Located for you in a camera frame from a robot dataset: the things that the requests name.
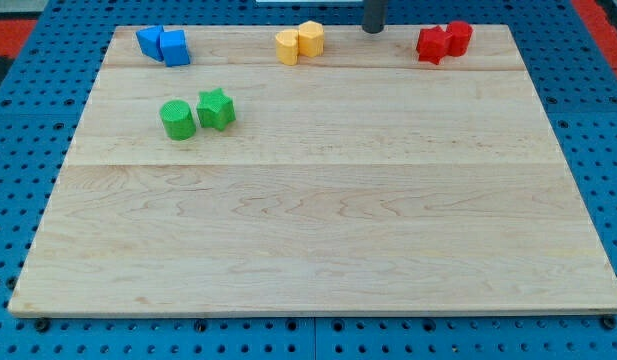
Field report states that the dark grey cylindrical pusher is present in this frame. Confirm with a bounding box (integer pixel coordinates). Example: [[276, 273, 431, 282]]
[[362, 0, 388, 34]]

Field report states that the yellow hexagon block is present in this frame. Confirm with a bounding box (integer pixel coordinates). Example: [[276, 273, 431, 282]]
[[298, 21, 325, 57]]

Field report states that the red star block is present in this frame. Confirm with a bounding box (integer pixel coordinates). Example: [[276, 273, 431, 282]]
[[416, 26, 452, 65]]

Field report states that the red circle block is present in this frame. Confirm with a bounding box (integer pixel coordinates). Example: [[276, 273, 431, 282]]
[[446, 20, 473, 57]]

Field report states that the green star block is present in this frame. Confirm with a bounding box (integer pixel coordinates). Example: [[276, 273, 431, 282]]
[[196, 88, 236, 131]]

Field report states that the green circle block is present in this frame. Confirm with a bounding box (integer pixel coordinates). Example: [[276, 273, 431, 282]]
[[159, 100, 196, 141]]

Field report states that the yellow heart block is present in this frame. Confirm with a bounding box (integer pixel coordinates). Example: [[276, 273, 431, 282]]
[[275, 29, 299, 66]]

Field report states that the wooden board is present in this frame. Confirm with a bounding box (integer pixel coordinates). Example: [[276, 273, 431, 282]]
[[9, 25, 617, 318]]

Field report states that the blue cube block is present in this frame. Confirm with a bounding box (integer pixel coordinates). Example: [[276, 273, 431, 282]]
[[159, 30, 190, 67]]

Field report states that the blue triangle block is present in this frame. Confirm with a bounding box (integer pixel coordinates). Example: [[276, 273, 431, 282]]
[[136, 25, 164, 62]]

